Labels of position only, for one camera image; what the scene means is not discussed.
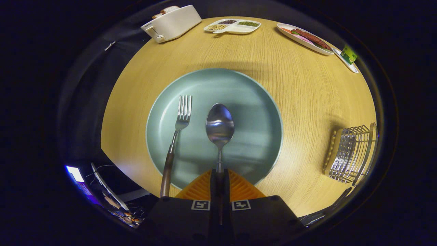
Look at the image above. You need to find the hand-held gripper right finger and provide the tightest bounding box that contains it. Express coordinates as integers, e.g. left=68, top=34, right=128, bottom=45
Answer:
left=221, top=169, right=304, bottom=244

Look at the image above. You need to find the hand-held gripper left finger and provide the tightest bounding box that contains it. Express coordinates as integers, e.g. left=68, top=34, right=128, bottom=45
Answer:
left=145, top=169, right=221, bottom=244

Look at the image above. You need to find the metal spoon with dark handle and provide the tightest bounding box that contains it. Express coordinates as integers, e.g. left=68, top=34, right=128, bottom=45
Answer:
left=206, top=103, right=235, bottom=181

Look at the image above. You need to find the metal fork with wooden handle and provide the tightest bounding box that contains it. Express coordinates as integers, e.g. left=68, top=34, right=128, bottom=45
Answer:
left=160, top=95, right=192, bottom=198

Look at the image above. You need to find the teal round plate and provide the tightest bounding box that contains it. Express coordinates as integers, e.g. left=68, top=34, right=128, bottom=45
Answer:
left=146, top=68, right=284, bottom=190

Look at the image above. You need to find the dark metal bar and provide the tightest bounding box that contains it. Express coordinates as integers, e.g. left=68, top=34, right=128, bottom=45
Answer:
left=300, top=186, right=353, bottom=227

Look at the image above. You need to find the lit computer screen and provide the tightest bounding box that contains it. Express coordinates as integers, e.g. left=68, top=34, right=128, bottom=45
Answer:
left=65, top=166, right=103, bottom=205

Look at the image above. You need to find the white divided dish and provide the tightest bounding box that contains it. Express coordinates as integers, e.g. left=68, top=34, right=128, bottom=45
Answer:
left=204, top=19, right=262, bottom=35

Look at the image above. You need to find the white oval food plate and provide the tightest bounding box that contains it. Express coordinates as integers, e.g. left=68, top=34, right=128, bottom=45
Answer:
left=277, top=23, right=335, bottom=56

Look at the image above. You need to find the pink round food slice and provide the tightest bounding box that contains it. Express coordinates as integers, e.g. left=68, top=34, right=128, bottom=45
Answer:
left=290, top=32, right=314, bottom=45

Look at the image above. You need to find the white toaster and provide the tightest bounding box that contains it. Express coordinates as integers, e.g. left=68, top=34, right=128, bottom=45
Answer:
left=141, top=5, right=202, bottom=43

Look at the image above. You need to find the white coaster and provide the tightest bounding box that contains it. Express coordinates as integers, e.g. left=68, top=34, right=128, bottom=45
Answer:
left=333, top=48, right=360, bottom=73

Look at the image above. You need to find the brown meat piece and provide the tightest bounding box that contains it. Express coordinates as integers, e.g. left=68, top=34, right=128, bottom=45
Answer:
left=295, top=29, right=332, bottom=51

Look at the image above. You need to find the green label drink bottle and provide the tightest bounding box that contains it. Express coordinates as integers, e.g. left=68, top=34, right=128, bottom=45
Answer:
left=340, top=44, right=358, bottom=65

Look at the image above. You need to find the white device with cable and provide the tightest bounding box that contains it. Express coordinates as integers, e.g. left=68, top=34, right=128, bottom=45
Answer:
left=90, top=163, right=129, bottom=211

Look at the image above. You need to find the metal wire rack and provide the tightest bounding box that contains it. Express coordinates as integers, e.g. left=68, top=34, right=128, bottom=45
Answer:
left=323, top=123, right=379, bottom=187

